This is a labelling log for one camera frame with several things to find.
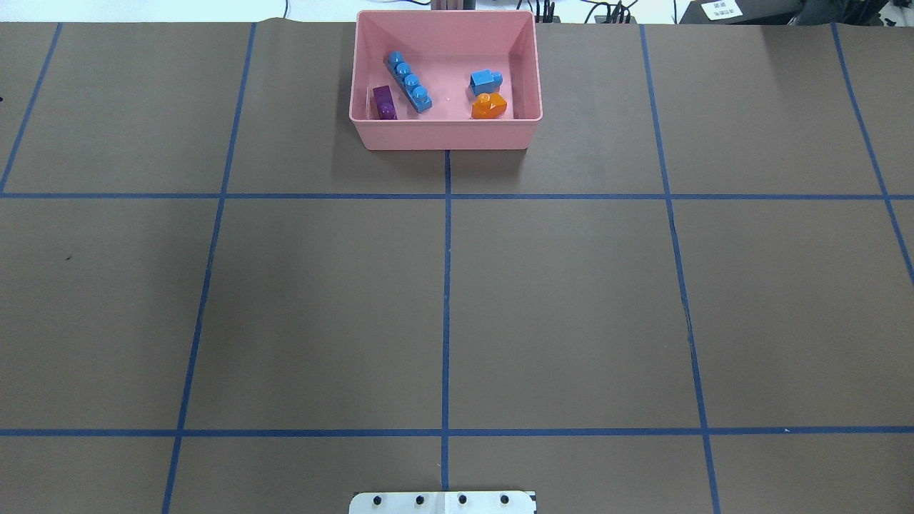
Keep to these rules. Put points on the long blue studded block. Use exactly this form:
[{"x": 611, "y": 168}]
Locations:
[{"x": 409, "y": 82}]

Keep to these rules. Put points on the small blue block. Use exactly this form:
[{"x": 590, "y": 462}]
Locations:
[{"x": 485, "y": 81}]

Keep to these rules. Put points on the black box with label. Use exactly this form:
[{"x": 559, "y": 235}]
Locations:
[{"x": 740, "y": 12}]

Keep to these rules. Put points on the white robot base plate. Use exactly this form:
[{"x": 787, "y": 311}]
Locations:
[{"x": 468, "y": 501}]

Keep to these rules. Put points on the orange block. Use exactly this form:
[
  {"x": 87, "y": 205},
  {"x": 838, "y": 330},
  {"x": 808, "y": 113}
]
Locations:
[{"x": 488, "y": 106}]

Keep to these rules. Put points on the purple block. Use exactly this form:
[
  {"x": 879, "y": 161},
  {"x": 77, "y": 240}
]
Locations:
[{"x": 384, "y": 104}]

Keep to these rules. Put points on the pink plastic box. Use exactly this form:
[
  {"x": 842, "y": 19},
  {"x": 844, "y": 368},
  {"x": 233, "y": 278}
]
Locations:
[{"x": 443, "y": 47}]

